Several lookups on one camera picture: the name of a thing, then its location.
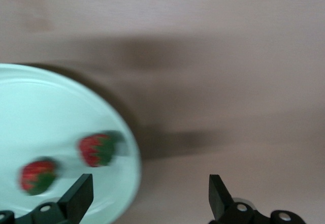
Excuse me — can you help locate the pale green round plate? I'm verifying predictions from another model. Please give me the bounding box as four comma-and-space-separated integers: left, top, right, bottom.
0, 63, 142, 224

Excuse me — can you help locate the red strawberry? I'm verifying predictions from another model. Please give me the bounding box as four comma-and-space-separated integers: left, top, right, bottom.
18, 157, 60, 196
77, 130, 126, 168

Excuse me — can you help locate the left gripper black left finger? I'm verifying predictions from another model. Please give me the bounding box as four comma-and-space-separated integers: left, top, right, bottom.
0, 173, 94, 224

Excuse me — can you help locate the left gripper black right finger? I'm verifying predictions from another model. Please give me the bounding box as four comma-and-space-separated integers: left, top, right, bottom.
208, 174, 305, 224

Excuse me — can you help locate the brown table cover sheet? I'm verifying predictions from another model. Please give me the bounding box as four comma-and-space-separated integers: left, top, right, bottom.
0, 0, 325, 224

